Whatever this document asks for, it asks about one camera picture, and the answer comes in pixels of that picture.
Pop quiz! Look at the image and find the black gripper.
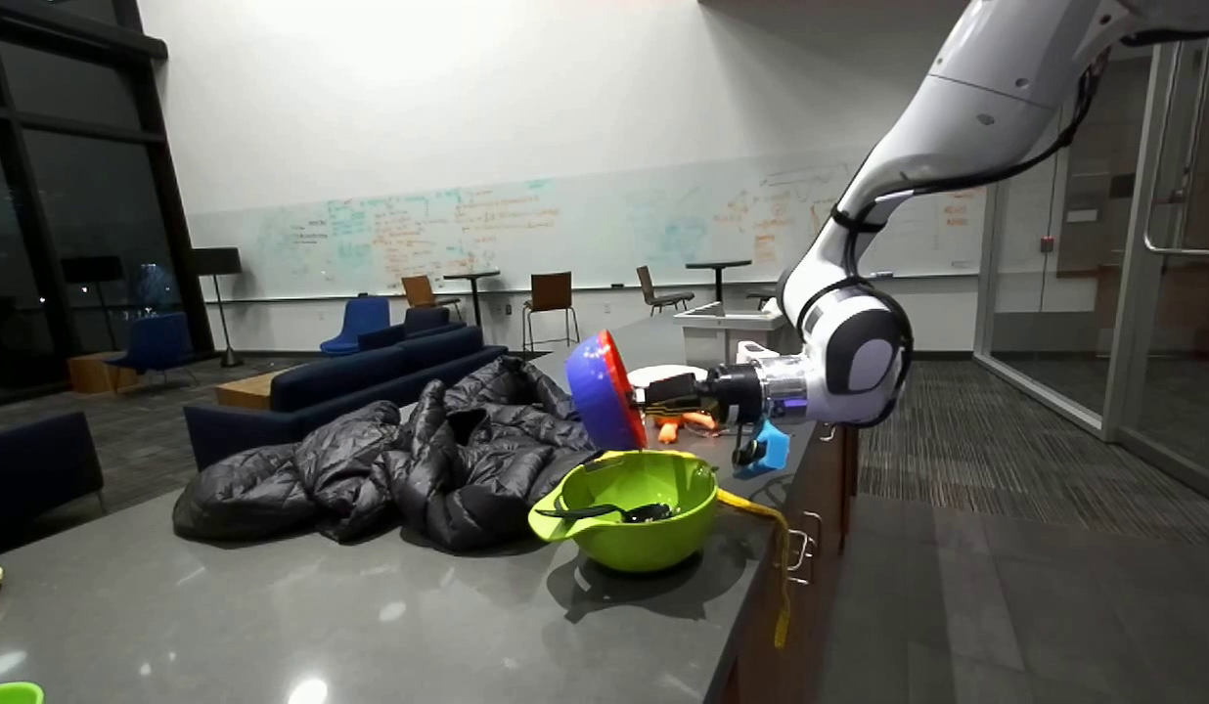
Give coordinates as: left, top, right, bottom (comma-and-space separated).
637, 360, 770, 428

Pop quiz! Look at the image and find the orange bowl blue outside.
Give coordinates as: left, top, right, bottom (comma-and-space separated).
565, 326, 653, 455

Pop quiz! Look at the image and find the green plastic bowl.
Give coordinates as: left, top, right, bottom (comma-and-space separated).
526, 444, 724, 577

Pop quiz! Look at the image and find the orange plush toy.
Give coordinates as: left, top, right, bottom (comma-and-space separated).
650, 403, 728, 448

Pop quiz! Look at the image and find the grey metal bin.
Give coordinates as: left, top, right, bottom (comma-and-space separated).
676, 306, 791, 373

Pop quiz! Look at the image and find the grey chair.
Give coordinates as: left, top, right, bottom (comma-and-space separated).
629, 262, 701, 321

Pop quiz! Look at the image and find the dark rectangular table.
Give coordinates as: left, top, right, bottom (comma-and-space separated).
683, 255, 754, 311

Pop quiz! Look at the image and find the brown chair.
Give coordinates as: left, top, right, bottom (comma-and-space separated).
517, 267, 584, 351

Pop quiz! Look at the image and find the wooden counter cabinet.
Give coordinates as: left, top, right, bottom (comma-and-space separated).
701, 413, 869, 704

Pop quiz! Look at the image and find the round high table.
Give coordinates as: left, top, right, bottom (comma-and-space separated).
439, 267, 505, 348

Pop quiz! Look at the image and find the light wooden chair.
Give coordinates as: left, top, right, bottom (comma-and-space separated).
396, 270, 445, 315

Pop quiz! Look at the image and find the black puffer jacket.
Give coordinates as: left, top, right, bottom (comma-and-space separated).
169, 357, 644, 560

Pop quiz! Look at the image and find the long blue sofa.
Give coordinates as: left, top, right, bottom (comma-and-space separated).
179, 321, 508, 473

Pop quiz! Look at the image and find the blue lounge chair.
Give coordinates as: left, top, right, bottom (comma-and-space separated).
318, 292, 396, 360

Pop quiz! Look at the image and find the wooden coffee table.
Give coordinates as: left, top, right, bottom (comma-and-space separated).
212, 365, 294, 413

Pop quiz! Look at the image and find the black music stand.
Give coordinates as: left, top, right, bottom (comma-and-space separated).
59, 255, 131, 357
188, 244, 248, 373

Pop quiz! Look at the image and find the wooden box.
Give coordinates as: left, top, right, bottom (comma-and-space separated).
63, 348, 144, 399

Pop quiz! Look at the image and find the dark blue sofa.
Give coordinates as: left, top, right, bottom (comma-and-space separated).
0, 409, 111, 560

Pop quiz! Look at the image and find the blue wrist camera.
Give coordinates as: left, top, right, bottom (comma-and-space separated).
728, 413, 799, 481

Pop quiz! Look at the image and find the wall whiteboard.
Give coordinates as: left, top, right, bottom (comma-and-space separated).
188, 133, 985, 300

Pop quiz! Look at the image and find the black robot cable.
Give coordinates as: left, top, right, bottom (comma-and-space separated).
831, 55, 1121, 240

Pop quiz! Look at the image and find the glass door with handle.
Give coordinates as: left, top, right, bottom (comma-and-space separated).
972, 34, 1209, 506

